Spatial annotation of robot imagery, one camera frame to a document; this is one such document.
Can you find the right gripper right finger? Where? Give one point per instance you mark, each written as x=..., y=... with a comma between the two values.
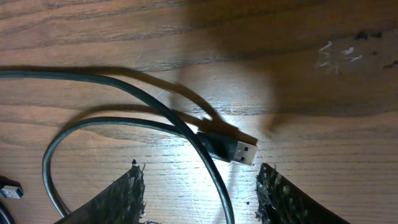
x=282, y=202

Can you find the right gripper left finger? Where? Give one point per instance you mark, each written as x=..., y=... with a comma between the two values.
x=121, y=202

